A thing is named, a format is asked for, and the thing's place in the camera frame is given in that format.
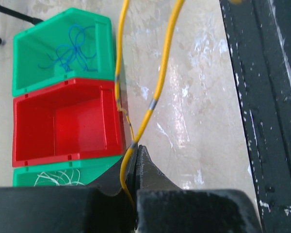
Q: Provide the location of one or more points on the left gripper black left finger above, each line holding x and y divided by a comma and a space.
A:
102, 206

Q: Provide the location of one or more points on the red plastic bin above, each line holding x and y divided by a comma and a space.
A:
75, 119

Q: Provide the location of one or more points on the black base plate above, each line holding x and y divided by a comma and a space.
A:
258, 34

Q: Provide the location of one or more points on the black music stand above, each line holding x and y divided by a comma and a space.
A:
19, 15

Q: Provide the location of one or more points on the green plastic bin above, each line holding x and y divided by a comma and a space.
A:
73, 173
73, 43

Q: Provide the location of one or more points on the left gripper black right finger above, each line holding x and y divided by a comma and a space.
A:
163, 207

